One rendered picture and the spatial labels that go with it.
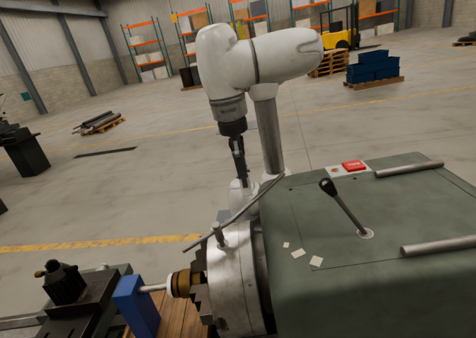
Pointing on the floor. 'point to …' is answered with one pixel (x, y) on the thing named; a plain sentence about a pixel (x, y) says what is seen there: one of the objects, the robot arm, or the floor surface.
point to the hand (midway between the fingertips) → (245, 185)
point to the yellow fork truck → (341, 38)
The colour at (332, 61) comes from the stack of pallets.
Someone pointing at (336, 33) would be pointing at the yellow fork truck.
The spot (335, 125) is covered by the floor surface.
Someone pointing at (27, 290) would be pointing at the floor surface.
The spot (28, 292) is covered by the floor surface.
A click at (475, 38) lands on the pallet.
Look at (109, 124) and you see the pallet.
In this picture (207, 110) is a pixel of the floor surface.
